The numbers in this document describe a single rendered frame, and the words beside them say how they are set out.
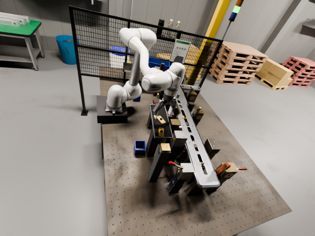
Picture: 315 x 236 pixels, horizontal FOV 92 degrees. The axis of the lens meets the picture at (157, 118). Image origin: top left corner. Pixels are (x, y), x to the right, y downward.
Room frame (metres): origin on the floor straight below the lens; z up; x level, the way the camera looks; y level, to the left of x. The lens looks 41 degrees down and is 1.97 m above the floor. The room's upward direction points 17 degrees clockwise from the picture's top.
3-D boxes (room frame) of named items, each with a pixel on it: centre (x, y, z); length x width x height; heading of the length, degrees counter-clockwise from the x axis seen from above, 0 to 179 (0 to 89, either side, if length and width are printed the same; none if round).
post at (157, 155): (0.66, -0.11, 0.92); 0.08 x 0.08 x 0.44; 19
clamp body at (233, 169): (0.74, -0.65, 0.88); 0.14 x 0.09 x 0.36; 109
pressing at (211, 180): (1.22, -0.28, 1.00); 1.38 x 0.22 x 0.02; 19
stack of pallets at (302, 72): (7.08, -5.03, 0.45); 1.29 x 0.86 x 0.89; 118
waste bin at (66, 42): (3.32, 2.45, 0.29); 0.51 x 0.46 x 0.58; 118
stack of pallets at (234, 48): (5.32, -1.85, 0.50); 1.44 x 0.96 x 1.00; 118
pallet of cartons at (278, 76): (6.16, -3.65, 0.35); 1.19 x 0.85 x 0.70; 28
